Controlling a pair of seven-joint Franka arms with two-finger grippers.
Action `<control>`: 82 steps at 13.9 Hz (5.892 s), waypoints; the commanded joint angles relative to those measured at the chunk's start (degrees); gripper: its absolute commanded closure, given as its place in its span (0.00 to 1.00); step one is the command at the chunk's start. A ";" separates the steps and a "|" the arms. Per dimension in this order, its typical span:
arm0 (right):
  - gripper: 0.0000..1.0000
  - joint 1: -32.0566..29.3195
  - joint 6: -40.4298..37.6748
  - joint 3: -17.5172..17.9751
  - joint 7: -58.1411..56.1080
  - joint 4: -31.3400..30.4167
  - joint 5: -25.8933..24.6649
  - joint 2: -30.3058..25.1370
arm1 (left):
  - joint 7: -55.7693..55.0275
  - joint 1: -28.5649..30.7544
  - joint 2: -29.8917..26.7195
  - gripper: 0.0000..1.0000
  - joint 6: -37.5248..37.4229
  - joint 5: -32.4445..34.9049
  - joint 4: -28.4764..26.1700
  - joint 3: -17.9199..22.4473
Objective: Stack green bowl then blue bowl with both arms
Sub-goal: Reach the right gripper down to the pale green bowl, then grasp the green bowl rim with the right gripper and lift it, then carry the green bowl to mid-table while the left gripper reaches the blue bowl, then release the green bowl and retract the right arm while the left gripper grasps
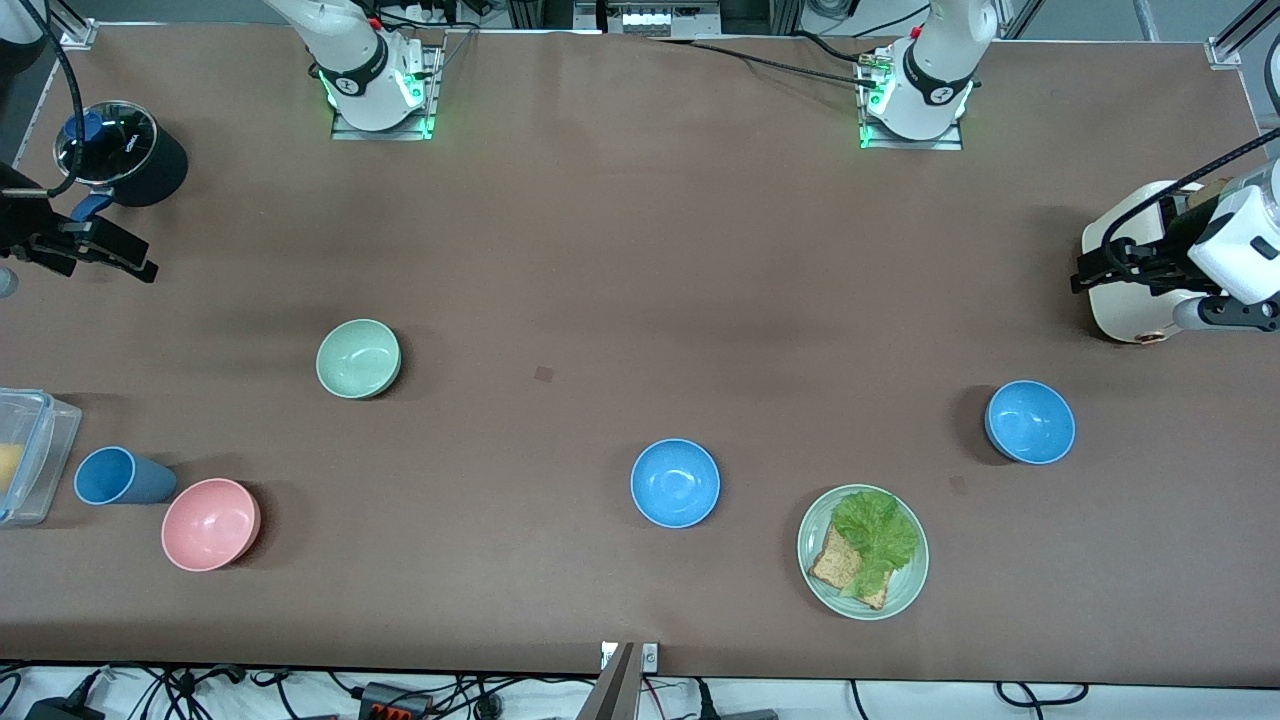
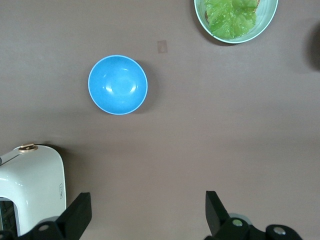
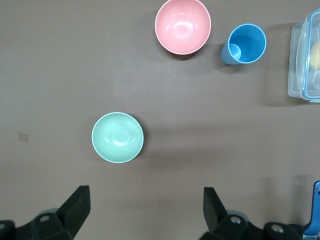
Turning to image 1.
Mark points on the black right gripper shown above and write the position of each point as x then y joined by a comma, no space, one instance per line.
22,240

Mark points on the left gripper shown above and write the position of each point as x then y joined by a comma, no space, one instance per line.
1172,244

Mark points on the blue plastic bowl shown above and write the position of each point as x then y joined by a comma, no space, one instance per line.
675,483
1030,422

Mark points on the light green bowl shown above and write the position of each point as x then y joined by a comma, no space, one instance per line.
358,358

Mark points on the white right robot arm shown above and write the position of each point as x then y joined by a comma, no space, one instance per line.
360,70

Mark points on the pink plastic bowl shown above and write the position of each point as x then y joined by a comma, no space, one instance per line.
210,525

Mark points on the cream white toaster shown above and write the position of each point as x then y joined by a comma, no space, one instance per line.
1120,310

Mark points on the black round pot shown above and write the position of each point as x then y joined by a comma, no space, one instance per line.
168,165

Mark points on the round glass lid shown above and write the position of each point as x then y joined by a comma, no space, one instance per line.
120,150

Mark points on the clear plastic container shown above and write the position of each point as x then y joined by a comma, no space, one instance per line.
45,450

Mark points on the blue plastic cup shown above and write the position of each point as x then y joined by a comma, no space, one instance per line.
125,478

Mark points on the yellow food item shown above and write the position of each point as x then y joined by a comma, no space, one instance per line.
8,470

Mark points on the green lettuce leaf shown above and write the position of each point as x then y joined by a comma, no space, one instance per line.
880,535

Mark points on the light green plate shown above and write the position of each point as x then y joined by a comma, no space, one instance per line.
905,590

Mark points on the brown bread slice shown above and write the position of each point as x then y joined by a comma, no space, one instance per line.
830,565

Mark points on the black power adapter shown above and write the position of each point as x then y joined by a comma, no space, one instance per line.
60,710

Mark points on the black orange power strip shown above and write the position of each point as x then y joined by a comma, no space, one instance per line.
395,703

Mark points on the silver power strip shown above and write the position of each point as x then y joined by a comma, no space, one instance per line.
660,18

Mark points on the aluminium frame profile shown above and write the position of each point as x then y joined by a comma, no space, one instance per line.
1245,35
72,28

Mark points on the white metal bracket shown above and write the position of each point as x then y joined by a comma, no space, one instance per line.
649,656

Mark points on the dark camera stand bar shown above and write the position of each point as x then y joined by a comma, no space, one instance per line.
612,690

